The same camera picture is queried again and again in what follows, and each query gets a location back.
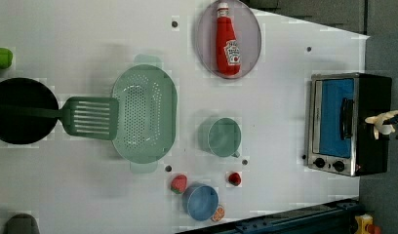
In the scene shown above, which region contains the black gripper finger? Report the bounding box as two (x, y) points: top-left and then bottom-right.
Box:
(383, 114), (398, 125)

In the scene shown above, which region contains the peeled toy banana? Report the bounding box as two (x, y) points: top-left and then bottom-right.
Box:
(365, 110), (398, 139)

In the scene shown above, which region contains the black toaster oven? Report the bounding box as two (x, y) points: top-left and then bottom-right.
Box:
(306, 73), (392, 176)

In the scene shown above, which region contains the small red toy fruit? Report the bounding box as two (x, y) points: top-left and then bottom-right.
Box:
(228, 173), (242, 186)

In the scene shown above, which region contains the green mug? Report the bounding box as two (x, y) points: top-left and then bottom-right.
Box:
(197, 117), (242, 158)

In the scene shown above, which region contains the red ketchup bottle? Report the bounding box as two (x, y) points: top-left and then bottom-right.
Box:
(216, 2), (241, 76)

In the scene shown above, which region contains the toy orange slice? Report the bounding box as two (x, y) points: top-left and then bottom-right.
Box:
(212, 206), (225, 222)

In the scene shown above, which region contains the blue mug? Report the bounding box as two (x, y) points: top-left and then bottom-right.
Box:
(182, 182), (219, 221)

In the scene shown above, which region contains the toy strawberry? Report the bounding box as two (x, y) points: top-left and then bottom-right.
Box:
(171, 175), (187, 194)

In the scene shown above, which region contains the green colander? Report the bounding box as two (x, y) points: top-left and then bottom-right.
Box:
(111, 55), (178, 174)

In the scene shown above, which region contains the green slotted spatula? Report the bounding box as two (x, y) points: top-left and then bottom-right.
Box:
(0, 97), (119, 140)

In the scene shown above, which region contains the black frying pan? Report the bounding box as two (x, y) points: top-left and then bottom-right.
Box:
(0, 78), (59, 144)

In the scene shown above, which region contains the black cylinder cup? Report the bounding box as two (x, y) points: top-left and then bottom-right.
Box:
(3, 214), (40, 234)

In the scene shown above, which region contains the green toy pepper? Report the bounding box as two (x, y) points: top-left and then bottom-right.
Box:
(0, 48), (14, 69)

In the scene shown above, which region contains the blue metal frame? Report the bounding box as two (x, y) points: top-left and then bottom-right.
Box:
(178, 199), (365, 234)

